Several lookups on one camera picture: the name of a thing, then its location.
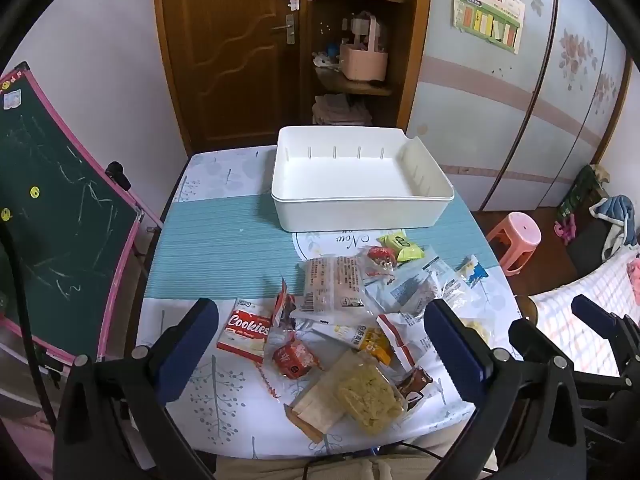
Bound wall poster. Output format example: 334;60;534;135
452;0;526;55

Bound red and white snack packet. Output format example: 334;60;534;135
376;312;427;367

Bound flower print wardrobe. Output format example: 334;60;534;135
404;0;634;214

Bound clear red candy packet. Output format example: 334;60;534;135
367;245;399;274

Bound brown chocolate packet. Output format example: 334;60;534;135
395;366;435;413

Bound clear crispy noodle packet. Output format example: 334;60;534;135
320;350;408;436

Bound pink plastic stool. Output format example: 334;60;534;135
485;211;543;276

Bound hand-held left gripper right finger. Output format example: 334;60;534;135
422;298;588;480

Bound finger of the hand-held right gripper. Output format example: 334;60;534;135
507;317;623;401
571;294;640;361

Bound green bag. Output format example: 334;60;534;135
557;165;611;227

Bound black easel clamp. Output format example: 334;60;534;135
105;161;132;191

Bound checked pink blanket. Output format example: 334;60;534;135
529;247;640;379

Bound folded cloths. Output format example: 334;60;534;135
311;92;374;126

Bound wooden corner shelf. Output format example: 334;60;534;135
300;0;434;129

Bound red and white cookie packet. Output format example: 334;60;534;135
216;297;273;364

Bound green snack packet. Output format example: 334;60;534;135
377;229;425;264

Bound beige wafer packet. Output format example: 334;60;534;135
284;379;346;445

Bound white plastic storage box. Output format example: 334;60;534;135
271;126;455;233

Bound large clear rice cake packet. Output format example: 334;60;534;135
290;256;379;322

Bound blue and white towel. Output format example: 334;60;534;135
588;195;639;261

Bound clear yellow chips packet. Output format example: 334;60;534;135
457;310;494;348

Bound small blue and yellow packet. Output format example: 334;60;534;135
455;255;489;289

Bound metal door handle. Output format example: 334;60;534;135
272;14;297;45

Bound wooden door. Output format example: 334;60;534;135
152;0;312;155

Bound red round snack packet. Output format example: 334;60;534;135
256;337;324;401

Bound leaf print tablecloth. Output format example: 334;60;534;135
134;146;527;461

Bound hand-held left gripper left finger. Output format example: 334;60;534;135
52;297;221;480

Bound pale blue snack packet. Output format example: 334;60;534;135
365;255;468;322

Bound red-edged clear snack packet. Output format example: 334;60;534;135
272;277;302;333

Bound green chalkboard with pink frame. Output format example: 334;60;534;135
0;62;164;361

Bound white and yellow oat bar packet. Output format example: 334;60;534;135
311;321;396;365

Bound pink basket with handle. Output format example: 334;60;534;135
339;15;389;84

